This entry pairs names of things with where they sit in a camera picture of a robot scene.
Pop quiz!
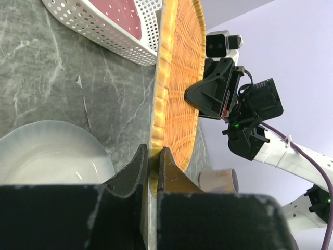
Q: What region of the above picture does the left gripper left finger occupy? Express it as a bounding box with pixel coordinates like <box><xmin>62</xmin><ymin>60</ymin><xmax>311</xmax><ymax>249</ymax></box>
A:
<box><xmin>1</xmin><ymin>144</ymin><xmax>148</xmax><ymax>249</ymax></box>

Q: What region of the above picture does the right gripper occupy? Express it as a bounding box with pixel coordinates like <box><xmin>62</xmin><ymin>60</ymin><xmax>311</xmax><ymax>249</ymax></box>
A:
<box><xmin>184</xmin><ymin>58</ymin><xmax>284</xmax><ymax>123</ymax></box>

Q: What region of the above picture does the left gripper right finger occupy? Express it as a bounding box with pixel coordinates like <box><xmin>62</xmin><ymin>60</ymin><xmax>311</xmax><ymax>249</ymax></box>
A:
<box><xmin>157</xmin><ymin>147</ymin><xmax>294</xmax><ymax>249</ymax></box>

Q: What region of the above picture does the orange woven tray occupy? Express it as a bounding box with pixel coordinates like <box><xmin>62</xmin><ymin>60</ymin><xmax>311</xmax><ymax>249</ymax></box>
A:
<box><xmin>149</xmin><ymin>0</ymin><xmax>207</xmax><ymax>197</ymax></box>

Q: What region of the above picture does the pink polka dot plate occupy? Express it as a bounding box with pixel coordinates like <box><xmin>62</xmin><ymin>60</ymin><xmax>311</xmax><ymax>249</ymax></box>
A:
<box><xmin>90</xmin><ymin>0</ymin><xmax>142</xmax><ymax>40</ymax></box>

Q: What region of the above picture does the cream plate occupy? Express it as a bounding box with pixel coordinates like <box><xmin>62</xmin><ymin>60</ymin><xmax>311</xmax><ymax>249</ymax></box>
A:
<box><xmin>148</xmin><ymin>1</ymin><xmax>178</xmax><ymax>249</ymax></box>

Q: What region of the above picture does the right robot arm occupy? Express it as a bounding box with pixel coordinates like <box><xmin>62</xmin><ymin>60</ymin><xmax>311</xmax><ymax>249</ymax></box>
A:
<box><xmin>184</xmin><ymin>58</ymin><xmax>332</xmax><ymax>233</ymax></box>

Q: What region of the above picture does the white perforated plastic bin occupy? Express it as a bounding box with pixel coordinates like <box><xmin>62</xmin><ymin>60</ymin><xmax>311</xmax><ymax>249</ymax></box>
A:
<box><xmin>43</xmin><ymin>0</ymin><xmax>162</xmax><ymax>66</ymax></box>

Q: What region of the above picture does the pink purple mug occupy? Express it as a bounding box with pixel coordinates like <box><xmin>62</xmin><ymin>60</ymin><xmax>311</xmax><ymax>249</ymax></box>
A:
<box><xmin>198</xmin><ymin>169</ymin><xmax>239</xmax><ymax>193</ymax></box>

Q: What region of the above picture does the white scalloped bowl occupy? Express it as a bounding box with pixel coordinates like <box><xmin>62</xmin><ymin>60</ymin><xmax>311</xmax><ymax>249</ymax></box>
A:
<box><xmin>1</xmin><ymin>120</ymin><xmax>115</xmax><ymax>185</ymax></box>

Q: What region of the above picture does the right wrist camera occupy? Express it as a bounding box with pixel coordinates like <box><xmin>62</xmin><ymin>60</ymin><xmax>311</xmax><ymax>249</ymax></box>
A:
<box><xmin>206</xmin><ymin>30</ymin><xmax>244</xmax><ymax>58</ymax></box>

